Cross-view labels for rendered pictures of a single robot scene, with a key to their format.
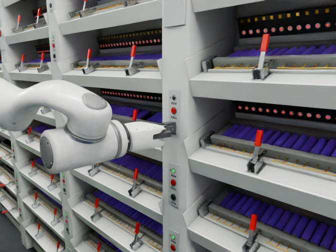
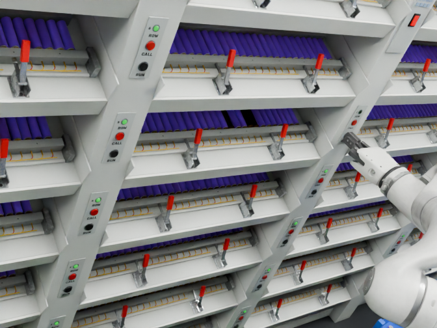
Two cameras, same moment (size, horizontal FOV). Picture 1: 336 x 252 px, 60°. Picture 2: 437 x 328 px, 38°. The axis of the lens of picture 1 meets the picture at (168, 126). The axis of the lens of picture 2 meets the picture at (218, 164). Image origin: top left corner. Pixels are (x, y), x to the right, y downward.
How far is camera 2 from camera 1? 194 cm
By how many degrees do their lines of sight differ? 87
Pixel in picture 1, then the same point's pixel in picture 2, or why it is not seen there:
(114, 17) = (327, 25)
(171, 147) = (333, 152)
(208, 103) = not seen: hidden behind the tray
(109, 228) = (171, 274)
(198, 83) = (384, 97)
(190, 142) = not seen: hidden behind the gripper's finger
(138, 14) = (359, 30)
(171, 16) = (397, 44)
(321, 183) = (405, 138)
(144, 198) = (258, 209)
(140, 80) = (328, 98)
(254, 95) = (410, 101)
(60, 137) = not seen: outside the picture
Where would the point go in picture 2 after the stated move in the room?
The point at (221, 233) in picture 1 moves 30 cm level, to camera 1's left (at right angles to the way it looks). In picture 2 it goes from (330, 195) to (327, 258)
